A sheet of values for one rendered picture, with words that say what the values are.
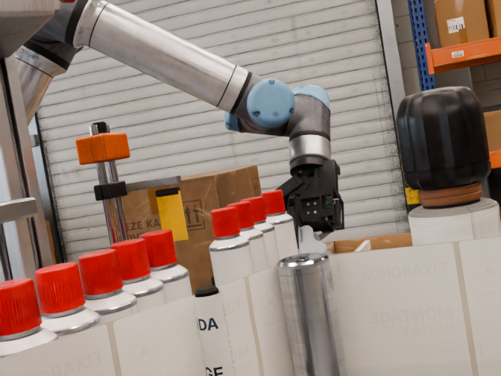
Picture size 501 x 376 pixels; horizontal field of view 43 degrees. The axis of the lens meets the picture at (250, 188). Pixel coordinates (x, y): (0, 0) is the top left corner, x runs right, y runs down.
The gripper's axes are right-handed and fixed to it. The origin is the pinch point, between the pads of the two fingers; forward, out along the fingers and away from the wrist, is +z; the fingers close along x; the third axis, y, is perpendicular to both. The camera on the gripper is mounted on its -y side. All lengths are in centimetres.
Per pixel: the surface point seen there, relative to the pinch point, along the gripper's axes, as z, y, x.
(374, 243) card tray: -29, -1, 66
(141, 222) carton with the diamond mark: -14.9, -34.3, 3.1
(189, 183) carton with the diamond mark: -20.6, -22.6, 0.7
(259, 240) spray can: 2.6, 2.9, -24.2
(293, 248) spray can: -0.9, 2.8, -10.7
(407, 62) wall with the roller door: -266, -22, 318
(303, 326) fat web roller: 22, 19, -55
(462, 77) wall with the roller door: -249, 16, 328
